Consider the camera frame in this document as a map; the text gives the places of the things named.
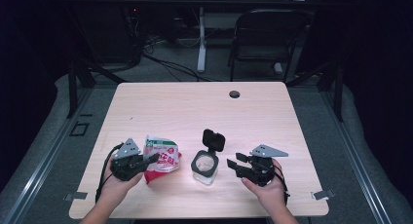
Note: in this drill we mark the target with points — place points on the aluminium floor rail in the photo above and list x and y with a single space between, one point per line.
357 165
42 168

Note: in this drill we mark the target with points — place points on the black metal stand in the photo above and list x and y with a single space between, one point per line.
73 87
337 87

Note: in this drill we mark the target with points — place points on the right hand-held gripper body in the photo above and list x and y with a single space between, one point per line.
261 172

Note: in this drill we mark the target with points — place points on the black folding chair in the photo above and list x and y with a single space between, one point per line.
269 32

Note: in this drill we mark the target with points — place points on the dark computer tower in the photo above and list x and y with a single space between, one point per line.
110 35

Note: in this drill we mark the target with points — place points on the red and clear plastic packet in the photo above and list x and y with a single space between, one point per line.
165 159

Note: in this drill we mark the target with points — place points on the person's right hand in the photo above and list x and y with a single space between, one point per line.
271 194

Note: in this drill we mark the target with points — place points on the clear jar with black lid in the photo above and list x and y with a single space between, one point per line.
204 165

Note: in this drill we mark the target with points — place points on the person's left hand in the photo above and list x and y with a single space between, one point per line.
115 188

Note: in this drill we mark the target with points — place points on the grey metal table bracket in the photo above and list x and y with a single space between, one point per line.
76 195
324 194

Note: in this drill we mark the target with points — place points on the white desk with white leg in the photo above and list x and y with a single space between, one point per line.
202 39

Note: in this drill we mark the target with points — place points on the white power adapter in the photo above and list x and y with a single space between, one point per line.
278 68

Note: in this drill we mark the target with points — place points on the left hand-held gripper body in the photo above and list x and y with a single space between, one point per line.
125 167

